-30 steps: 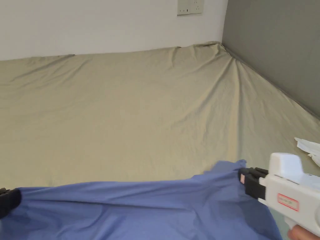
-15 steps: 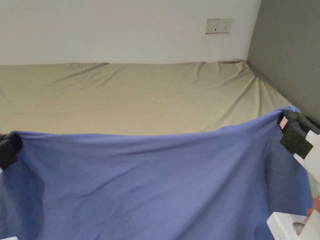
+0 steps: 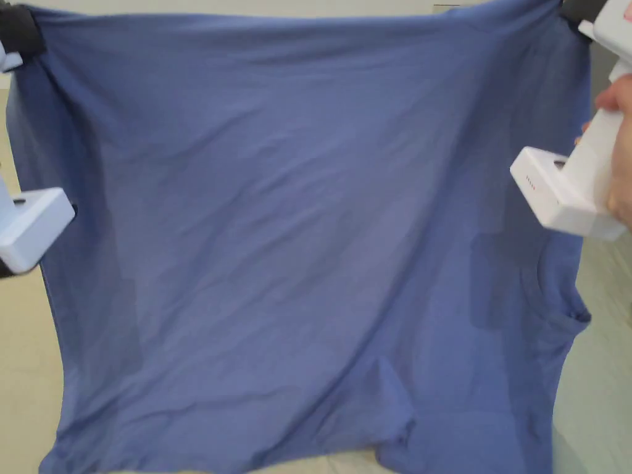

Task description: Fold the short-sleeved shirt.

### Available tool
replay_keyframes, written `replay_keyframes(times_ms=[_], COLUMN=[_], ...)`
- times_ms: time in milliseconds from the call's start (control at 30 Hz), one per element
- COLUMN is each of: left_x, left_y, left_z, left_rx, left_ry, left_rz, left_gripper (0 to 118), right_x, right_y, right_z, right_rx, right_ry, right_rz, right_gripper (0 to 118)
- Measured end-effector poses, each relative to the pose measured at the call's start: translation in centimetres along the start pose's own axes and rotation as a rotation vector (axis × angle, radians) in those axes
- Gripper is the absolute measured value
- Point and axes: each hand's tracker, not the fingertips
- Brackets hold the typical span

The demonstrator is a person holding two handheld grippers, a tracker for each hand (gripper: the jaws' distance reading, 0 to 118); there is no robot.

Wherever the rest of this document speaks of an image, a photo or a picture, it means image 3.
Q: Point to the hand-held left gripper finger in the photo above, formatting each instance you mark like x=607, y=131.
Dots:
x=19, y=27

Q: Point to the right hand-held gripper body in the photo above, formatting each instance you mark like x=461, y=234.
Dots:
x=568, y=197

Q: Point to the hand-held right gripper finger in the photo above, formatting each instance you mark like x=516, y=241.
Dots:
x=575, y=12

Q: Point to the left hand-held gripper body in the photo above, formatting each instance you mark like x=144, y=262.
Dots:
x=34, y=227

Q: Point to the blue shirt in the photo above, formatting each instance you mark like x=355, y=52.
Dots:
x=296, y=222

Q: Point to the person's right hand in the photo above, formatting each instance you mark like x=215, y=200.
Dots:
x=623, y=148

